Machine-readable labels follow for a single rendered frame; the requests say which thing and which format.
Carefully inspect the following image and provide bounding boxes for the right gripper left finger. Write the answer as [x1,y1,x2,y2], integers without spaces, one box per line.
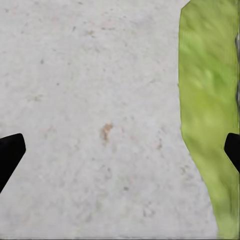
[0,133,26,193]

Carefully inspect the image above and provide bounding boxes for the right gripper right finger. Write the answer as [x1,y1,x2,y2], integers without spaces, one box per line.
[224,133,240,173]

